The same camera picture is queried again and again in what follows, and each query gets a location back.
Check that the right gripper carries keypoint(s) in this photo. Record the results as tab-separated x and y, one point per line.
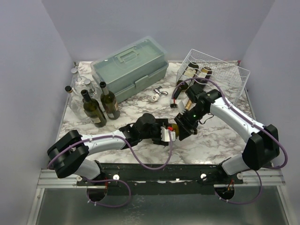
185	126

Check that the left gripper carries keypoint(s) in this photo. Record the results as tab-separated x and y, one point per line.
159	123

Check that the green bottle silver foil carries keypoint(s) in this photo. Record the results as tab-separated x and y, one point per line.
173	127

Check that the dark green bottle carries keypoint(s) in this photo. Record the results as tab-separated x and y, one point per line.
109	102

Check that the green bottle black neck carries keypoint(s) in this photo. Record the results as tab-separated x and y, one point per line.
92	110

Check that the clear bottle silver cap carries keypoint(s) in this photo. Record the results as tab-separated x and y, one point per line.
90	88

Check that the clear bottle white label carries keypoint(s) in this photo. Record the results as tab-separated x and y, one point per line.
75	103

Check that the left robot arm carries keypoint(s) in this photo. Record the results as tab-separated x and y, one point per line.
69	154

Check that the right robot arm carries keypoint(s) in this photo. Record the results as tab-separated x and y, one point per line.
261	146

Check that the chrome white bottle stopper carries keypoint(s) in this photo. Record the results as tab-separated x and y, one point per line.
157	94

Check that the green plastic toolbox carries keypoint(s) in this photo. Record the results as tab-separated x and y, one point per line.
132	69

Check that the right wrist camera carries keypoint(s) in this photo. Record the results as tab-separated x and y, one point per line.
177	104

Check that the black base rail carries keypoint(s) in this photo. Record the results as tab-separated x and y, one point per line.
123	179

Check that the white wire wine rack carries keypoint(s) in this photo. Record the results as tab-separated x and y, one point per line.
229	76

